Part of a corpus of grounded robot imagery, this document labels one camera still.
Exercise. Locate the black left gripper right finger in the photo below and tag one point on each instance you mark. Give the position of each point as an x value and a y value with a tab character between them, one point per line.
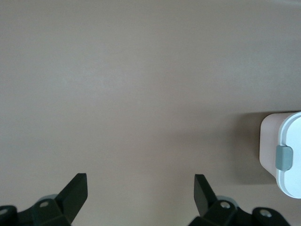
204	200

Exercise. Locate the brown table mat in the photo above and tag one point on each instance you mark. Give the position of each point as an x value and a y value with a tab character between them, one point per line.
141	94

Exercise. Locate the grey lid latch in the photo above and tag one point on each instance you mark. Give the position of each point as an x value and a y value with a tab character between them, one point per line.
283	157

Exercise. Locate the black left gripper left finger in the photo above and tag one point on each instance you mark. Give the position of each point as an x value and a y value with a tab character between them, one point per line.
70	200

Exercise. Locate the white plastic box lid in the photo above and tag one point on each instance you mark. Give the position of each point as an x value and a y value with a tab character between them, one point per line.
294	179

